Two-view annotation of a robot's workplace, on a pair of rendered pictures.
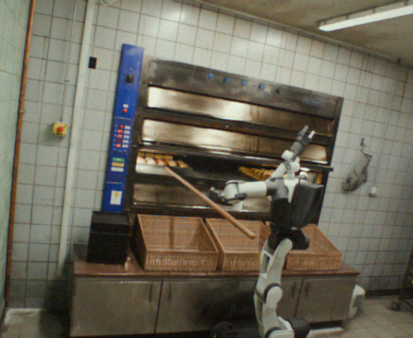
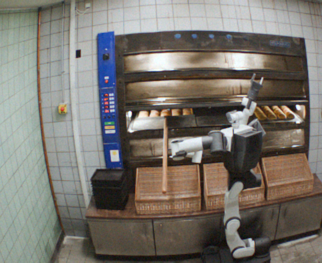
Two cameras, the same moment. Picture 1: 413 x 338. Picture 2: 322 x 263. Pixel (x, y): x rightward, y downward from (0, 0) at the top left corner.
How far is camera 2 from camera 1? 152 cm
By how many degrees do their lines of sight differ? 24
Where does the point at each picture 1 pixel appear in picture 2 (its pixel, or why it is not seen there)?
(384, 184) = not seen: outside the picture
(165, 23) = (128, 10)
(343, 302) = (316, 216)
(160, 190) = (154, 143)
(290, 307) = (271, 228)
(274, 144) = not seen: hidden behind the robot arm
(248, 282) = not seen: hidden behind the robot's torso
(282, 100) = (252, 46)
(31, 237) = (65, 189)
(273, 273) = (231, 210)
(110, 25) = (86, 25)
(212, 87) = (182, 44)
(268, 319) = (232, 242)
